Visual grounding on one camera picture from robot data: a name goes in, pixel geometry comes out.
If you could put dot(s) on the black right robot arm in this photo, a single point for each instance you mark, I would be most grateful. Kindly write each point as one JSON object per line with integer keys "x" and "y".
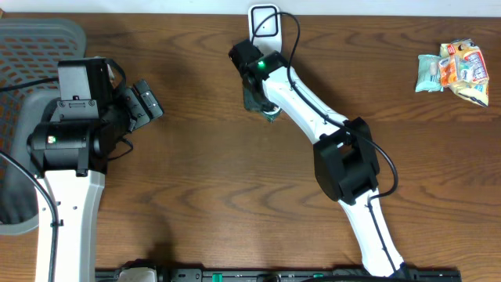
{"x": 345, "y": 156}

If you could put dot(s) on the green white small box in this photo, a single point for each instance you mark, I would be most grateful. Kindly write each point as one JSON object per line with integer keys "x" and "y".
{"x": 465, "y": 71}

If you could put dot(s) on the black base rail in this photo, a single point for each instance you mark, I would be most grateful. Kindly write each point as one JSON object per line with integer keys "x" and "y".
{"x": 143, "y": 270}

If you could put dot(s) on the white blue snack bag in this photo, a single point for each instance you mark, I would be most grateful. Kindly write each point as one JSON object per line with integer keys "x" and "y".
{"x": 476, "y": 91}

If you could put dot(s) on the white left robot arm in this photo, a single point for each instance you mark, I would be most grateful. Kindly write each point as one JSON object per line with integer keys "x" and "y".
{"x": 70, "y": 158}

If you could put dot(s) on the white barcode scanner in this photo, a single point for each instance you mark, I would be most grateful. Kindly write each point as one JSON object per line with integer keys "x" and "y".
{"x": 265, "y": 27}

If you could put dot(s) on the grey plastic mesh basket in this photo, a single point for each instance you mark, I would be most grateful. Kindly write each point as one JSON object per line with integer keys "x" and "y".
{"x": 30, "y": 51}

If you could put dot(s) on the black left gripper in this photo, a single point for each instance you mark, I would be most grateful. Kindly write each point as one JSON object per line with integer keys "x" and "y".
{"x": 131, "y": 99}

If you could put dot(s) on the teal snack packet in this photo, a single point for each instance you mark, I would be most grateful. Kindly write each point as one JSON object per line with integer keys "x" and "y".
{"x": 428, "y": 77}

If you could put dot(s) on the orange small snack box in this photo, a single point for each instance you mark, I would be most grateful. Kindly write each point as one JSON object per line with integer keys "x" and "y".
{"x": 449, "y": 70}

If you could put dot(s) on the round green label package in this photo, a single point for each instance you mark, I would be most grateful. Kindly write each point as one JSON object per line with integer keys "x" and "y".
{"x": 252, "y": 102}

